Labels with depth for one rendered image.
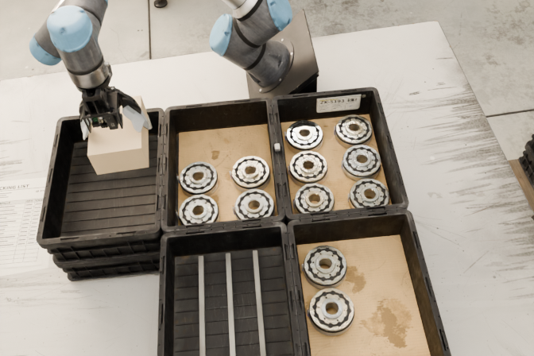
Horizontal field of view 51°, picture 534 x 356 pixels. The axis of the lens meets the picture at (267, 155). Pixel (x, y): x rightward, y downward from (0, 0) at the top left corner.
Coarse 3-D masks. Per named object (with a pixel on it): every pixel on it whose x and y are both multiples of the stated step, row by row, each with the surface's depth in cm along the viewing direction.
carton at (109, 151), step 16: (144, 112) 135; (96, 128) 128; (128, 128) 128; (144, 128) 131; (96, 144) 125; (112, 144) 125; (128, 144) 125; (144, 144) 128; (96, 160) 125; (112, 160) 126; (128, 160) 127; (144, 160) 128
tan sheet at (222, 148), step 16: (224, 128) 164; (240, 128) 163; (256, 128) 163; (192, 144) 161; (208, 144) 160; (224, 144) 160; (240, 144) 160; (256, 144) 160; (192, 160) 157; (208, 160) 157; (224, 160) 157; (224, 176) 153; (272, 176) 153; (224, 192) 150; (240, 192) 150; (272, 192) 150; (224, 208) 147; (256, 208) 147
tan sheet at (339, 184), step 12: (312, 120) 164; (324, 120) 163; (336, 120) 163; (324, 132) 161; (324, 144) 158; (336, 144) 158; (372, 144) 157; (288, 156) 156; (324, 156) 156; (336, 156) 156; (336, 168) 153; (288, 180) 152; (336, 180) 151; (348, 180) 151; (384, 180) 150; (336, 192) 149; (348, 192) 148; (336, 204) 146; (348, 204) 146
